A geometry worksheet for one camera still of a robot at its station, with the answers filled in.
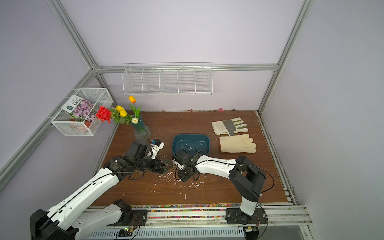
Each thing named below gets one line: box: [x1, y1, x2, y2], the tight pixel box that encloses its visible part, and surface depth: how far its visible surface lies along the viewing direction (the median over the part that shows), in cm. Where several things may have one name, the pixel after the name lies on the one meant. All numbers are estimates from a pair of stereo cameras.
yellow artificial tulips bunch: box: [110, 95, 141, 126], surface depth 82 cm
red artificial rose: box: [96, 105, 112, 124], surface depth 71 cm
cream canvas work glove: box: [219, 133, 257, 153], surface depth 102 cm
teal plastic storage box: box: [172, 133, 210, 155], surface depth 101 cm
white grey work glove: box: [211, 117, 249, 136], surface depth 114 cm
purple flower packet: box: [61, 95, 98, 123], surface depth 75 cm
